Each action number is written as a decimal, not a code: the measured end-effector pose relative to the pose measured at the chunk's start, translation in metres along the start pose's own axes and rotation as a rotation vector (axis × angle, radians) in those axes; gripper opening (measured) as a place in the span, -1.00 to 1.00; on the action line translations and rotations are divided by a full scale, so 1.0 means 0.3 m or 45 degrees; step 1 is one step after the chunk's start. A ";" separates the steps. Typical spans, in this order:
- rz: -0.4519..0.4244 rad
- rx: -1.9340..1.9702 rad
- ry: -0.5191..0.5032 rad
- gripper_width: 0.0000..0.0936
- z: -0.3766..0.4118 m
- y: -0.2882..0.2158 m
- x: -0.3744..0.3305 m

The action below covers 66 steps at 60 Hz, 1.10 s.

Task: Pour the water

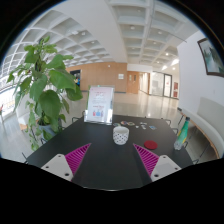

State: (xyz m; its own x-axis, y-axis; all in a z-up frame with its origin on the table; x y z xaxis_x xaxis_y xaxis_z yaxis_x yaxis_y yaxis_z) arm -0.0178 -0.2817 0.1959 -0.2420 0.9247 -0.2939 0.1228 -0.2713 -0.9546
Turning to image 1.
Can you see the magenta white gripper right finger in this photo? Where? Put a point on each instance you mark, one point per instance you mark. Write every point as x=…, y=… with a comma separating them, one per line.
x=156, y=166

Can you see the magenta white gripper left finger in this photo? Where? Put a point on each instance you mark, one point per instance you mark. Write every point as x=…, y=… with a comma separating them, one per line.
x=65, y=166

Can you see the green plastic water bottle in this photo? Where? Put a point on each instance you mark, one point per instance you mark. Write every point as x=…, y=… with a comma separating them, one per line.
x=182, y=135

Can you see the red round coaster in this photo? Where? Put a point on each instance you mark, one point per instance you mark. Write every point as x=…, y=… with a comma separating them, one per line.
x=151, y=145

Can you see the small cards on table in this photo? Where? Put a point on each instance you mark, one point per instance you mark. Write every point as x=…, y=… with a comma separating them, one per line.
x=143, y=125

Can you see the white dotted cup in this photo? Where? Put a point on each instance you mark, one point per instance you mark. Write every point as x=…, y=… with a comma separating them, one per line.
x=120, y=135

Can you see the white bench seat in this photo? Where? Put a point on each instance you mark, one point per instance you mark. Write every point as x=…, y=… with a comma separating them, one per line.
x=209, y=119

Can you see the acrylic sign stand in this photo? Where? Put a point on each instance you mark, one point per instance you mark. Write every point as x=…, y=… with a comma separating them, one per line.
x=100, y=105

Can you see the large green potted plant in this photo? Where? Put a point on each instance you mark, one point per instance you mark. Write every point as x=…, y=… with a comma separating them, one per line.
x=44, y=79

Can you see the framed wall picture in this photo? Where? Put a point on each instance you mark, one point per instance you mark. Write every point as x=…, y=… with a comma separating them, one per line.
x=213, y=63

